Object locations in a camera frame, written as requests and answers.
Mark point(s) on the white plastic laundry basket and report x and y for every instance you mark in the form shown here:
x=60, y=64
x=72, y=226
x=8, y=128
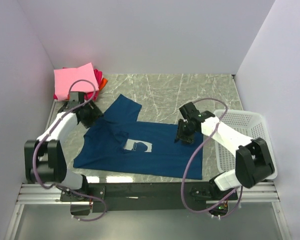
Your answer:
x=250, y=125

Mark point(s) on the folded orange t-shirt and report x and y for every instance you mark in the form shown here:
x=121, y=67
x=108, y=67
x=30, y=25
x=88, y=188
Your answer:
x=102, y=83

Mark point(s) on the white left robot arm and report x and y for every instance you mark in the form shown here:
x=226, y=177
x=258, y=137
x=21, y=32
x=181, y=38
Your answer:
x=44, y=159

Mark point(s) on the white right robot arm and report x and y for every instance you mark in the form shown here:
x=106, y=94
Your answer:
x=254, y=161

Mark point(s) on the folded light pink t-shirt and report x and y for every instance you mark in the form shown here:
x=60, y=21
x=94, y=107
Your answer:
x=65, y=77

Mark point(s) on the blue Mickey t-shirt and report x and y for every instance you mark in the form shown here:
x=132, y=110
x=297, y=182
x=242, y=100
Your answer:
x=119, y=142

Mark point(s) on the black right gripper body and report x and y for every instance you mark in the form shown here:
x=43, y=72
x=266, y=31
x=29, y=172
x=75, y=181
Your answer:
x=184, y=132

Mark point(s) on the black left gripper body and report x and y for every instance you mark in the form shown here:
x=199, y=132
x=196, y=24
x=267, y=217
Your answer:
x=91, y=114

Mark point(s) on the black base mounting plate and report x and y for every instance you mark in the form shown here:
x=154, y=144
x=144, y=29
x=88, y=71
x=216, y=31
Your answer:
x=142, y=196

